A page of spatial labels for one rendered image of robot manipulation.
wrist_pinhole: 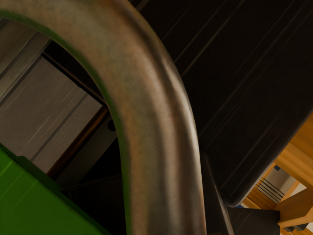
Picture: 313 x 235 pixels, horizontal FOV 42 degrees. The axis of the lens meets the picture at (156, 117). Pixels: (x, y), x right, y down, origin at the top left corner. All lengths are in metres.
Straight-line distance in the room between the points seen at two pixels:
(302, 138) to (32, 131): 0.60
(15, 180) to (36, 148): 0.56
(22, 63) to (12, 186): 0.07
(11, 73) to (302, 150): 0.82
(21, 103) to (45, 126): 0.11
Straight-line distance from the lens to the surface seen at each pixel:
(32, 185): 0.23
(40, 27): 0.16
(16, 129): 0.70
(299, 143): 1.01
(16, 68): 0.26
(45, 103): 0.71
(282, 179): 9.42
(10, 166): 0.23
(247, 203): 4.37
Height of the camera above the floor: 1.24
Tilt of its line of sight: 15 degrees down
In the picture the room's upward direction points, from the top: 128 degrees clockwise
